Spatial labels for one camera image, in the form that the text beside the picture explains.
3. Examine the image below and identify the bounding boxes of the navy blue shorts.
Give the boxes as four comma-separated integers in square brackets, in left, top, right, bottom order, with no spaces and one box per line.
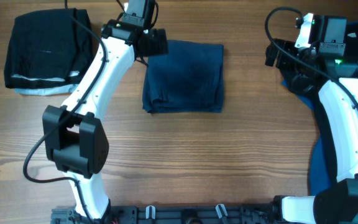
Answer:
[142,40,224,113]

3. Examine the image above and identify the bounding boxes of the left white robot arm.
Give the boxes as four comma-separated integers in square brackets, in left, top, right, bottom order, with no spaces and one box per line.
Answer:
[42,20,168,223]

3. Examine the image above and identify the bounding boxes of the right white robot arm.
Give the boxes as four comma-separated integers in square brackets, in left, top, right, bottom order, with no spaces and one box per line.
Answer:
[266,37,358,223]

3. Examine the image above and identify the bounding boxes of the folded white garment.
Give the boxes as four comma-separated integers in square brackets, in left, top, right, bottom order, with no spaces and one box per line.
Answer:
[5,71,83,96]

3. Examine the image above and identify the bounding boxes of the folded black garment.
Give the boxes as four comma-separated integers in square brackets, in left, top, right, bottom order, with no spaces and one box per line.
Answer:
[4,9,93,89]

